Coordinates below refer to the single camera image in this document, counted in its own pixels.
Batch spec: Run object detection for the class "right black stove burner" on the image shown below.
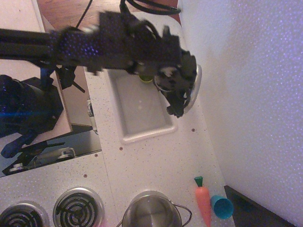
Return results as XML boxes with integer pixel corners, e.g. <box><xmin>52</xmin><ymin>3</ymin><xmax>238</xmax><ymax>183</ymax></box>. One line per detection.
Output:
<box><xmin>53</xmin><ymin>187</ymin><xmax>105</xmax><ymax>227</ymax></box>

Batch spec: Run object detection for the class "white toy sink basin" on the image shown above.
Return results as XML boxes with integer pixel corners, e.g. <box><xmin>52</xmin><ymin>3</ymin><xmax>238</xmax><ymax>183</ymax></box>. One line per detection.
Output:
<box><xmin>107</xmin><ymin>70</ymin><xmax>178</xmax><ymax>144</ymax></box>

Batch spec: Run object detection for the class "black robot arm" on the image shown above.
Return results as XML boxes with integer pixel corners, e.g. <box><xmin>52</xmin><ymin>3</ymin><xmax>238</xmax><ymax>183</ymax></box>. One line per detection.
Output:
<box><xmin>0</xmin><ymin>11</ymin><xmax>197</xmax><ymax>117</ymax></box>

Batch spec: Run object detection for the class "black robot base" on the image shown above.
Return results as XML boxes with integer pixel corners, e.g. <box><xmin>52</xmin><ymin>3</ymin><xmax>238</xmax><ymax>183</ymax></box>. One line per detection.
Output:
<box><xmin>0</xmin><ymin>75</ymin><xmax>63</xmax><ymax>138</ymax></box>

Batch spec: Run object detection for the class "blue clamp lower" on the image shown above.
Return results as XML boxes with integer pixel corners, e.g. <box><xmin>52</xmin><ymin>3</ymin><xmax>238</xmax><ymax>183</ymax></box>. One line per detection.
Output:
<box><xmin>0</xmin><ymin>131</ymin><xmax>37</xmax><ymax>158</ymax></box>

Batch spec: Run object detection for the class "green plastic cup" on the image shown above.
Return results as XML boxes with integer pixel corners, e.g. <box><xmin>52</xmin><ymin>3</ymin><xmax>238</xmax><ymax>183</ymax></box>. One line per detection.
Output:
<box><xmin>139</xmin><ymin>75</ymin><xmax>153</xmax><ymax>83</ymax></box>

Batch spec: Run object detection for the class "thin black cable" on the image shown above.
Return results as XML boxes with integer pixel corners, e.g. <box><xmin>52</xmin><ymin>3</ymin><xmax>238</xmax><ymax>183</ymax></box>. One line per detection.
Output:
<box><xmin>75</xmin><ymin>0</ymin><xmax>93</xmax><ymax>28</ymax></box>

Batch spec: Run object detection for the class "thick black cable bundle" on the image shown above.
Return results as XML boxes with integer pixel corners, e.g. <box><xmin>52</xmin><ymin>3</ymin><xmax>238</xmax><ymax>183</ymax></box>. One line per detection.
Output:
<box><xmin>119</xmin><ymin>0</ymin><xmax>182</xmax><ymax>17</ymax></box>

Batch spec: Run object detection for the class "stainless steel pot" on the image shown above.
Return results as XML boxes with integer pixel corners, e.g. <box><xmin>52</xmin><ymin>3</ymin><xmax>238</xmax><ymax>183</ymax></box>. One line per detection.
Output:
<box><xmin>117</xmin><ymin>191</ymin><xmax>192</xmax><ymax>227</ymax></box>

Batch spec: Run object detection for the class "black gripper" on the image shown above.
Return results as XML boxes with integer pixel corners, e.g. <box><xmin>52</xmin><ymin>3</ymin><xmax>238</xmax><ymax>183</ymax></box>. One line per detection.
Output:
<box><xmin>127</xmin><ymin>25</ymin><xmax>197</xmax><ymax>118</ymax></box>

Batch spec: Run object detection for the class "left black stove burner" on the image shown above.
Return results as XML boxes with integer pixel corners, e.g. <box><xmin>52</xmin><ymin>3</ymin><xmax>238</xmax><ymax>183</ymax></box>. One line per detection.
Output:
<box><xmin>0</xmin><ymin>201</ymin><xmax>50</xmax><ymax>227</ymax></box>

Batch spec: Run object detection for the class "silver toy faucet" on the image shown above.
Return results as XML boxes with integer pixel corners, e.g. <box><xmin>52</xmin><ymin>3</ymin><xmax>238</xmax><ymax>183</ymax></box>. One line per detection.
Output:
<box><xmin>153</xmin><ymin>64</ymin><xmax>202</xmax><ymax>114</ymax></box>

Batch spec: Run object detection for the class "teal plastic cup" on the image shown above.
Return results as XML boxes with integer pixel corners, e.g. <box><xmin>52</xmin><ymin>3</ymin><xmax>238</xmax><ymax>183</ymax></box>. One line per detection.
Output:
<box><xmin>210</xmin><ymin>195</ymin><xmax>234</xmax><ymax>219</ymax></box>

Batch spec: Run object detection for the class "blue clamp upper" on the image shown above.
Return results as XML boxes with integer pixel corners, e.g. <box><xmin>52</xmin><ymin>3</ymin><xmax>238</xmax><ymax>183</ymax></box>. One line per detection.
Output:
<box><xmin>40</xmin><ymin>68</ymin><xmax>54</xmax><ymax>90</ymax></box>

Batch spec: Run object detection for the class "blue clamp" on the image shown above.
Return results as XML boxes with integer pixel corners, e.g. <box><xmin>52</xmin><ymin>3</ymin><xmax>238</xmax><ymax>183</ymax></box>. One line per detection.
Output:
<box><xmin>0</xmin><ymin>131</ymin><xmax>37</xmax><ymax>158</ymax></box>
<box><xmin>40</xmin><ymin>68</ymin><xmax>54</xmax><ymax>90</ymax></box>

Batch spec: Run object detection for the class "orange toy carrot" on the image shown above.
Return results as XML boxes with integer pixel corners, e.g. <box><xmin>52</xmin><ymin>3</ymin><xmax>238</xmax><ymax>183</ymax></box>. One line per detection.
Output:
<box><xmin>194</xmin><ymin>176</ymin><xmax>211</xmax><ymax>227</ymax></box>

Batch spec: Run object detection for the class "black stove burner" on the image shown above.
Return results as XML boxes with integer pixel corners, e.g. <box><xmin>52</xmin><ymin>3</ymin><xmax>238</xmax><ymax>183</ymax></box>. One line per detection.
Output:
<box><xmin>53</xmin><ymin>187</ymin><xmax>105</xmax><ymax>227</ymax></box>
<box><xmin>0</xmin><ymin>201</ymin><xmax>50</xmax><ymax>227</ymax></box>

